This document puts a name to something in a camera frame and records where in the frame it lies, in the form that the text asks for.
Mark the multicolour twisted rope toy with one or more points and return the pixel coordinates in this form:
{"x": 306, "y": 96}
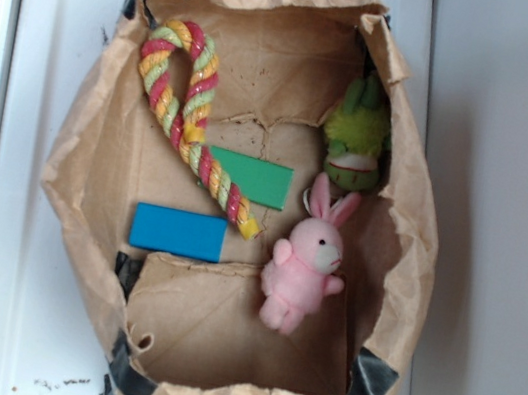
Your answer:
{"x": 184, "y": 122}

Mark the green plush toy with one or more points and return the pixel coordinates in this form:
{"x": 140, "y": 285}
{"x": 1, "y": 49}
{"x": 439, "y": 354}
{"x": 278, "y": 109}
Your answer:
{"x": 357, "y": 132}

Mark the green rectangular block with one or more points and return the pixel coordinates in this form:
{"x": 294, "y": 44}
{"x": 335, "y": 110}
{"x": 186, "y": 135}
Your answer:
{"x": 262, "y": 182}

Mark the pink plush bunny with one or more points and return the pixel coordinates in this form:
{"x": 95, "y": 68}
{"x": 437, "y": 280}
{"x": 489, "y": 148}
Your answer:
{"x": 303, "y": 266}

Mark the brown paper bag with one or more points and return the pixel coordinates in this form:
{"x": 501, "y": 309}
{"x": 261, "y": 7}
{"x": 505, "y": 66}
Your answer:
{"x": 174, "y": 326}

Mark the blue rectangular block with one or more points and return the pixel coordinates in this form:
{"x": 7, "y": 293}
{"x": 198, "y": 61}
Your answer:
{"x": 184, "y": 233}

